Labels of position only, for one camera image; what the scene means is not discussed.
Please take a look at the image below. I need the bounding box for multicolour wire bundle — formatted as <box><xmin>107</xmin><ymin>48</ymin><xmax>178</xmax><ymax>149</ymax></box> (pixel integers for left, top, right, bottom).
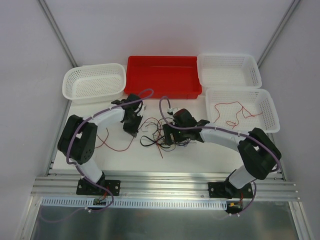
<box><xmin>139</xmin><ymin>117</ymin><xmax>198</xmax><ymax>159</ymax></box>

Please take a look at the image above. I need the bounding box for red wire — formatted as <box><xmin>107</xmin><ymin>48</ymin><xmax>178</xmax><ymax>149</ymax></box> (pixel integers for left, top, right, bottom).
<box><xmin>96</xmin><ymin>124</ymin><xmax>137</xmax><ymax>152</ymax></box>
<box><xmin>214</xmin><ymin>101</ymin><xmax>265</xmax><ymax>130</ymax></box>

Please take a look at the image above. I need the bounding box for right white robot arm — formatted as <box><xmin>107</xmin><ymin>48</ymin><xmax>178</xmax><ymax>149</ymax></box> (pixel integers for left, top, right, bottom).
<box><xmin>163</xmin><ymin>108</ymin><xmax>282</xmax><ymax>199</ymax></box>

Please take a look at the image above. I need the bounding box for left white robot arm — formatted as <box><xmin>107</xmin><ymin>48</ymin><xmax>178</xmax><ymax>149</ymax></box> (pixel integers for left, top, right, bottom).
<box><xmin>57</xmin><ymin>94</ymin><xmax>144</xmax><ymax>195</ymax></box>

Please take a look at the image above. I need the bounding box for red plastic bin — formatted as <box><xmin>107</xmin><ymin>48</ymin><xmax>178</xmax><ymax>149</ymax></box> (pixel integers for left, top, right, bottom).
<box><xmin>124</xmin><ymin>56</ymin><xmax>202</xmax><ymax>100</ymax></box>

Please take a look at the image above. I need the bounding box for white oval perforated basket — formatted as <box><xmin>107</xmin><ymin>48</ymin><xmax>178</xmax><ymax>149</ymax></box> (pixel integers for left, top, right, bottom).
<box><xmin>62</xmin><ymin>63</ymin><xmax>126</xmax><ymax>105</ymax></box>

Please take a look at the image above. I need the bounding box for white far rectangular basket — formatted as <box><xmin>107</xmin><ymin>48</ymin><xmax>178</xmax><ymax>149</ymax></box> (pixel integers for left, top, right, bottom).
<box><xmin>196</xmin><ymin>53</ymin><xmax>262</xmax><ymax>88</ymax></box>

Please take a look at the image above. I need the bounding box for white rectangular basket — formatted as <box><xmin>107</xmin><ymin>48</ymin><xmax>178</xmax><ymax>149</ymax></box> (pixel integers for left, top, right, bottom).
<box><xmin>205</xmin><ymin>87</ymin><xmax>280</xmax><ymax>134</ymax></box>
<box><xmin>196</xmin><ymin>53</ymin><xmax>262</xmax><ymax>88</ymax></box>

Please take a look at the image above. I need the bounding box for white near rectangular basket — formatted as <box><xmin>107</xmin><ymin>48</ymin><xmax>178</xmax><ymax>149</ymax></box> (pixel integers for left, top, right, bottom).
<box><xmin>205</xmin><ymin>87</ymin><xmax>280</xmax><ymax>134</ymax></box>

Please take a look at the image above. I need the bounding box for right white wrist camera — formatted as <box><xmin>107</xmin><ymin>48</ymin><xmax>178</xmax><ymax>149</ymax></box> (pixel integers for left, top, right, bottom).
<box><xmin>167</xmin><ymin>107</ymin><xmax>180</xmax><ymax>116</ymax></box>

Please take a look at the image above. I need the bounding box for aluminium mounting rail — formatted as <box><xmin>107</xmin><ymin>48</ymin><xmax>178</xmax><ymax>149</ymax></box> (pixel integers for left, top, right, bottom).
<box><xmin>31</xmin><ymin>170</ymin><xmax>302</xmax><ymax>202</ymax></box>

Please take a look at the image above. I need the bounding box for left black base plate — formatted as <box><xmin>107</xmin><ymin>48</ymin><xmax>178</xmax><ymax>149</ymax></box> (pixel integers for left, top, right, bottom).
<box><xmin>76</xmin><ymin>179</ymin><xmax>121</xmax><ymax>196</ymax></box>

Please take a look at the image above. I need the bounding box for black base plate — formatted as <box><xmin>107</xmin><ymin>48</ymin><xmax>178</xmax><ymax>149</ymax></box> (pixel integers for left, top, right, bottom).
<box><xmin>76</xmin><ymin>179</ymin><xmax>121</xmax><ymax>196</ymax></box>
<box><xmin>207</xmin><ymin>182</ymin><xmax>254</xmax><ymax>199</ymax></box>

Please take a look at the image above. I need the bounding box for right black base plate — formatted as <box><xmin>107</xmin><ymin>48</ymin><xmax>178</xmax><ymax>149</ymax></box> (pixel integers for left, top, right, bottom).
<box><xmin>207</xmin><ymin>182</ymin><xmax>254</xmax><ymax>199</ymax></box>

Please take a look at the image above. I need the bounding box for white slotted cable duct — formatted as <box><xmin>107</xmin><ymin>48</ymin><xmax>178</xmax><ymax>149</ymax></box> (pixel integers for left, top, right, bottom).
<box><xmin>41</xmin><ymin>197</ymin><xmax>227</xmax><ymax>211</ymax></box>

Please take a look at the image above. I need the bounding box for left aluminium frame post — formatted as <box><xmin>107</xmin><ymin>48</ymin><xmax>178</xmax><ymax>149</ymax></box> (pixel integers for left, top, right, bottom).
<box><xmin>36</xmin><ymin>0</ymin><xmax>79</xmax><ymax>68</ymax></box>

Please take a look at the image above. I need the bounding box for aluminium frame post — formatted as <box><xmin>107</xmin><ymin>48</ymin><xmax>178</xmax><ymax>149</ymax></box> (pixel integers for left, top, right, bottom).
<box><xmin>36</xmin><ymin>0</ymin><xmax>79</xmax><ymax>68</ymax></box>
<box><xmin>257</xmin><ymin>0</ymin><xmax>302</xmax><ymax>68</ymax></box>

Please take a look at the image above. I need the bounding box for right aluminium frame post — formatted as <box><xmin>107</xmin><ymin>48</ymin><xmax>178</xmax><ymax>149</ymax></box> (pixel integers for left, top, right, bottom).
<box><xmin>257</xmin><ymin>0</ymin><xmax>302</xmax><ymax>68</ymax></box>

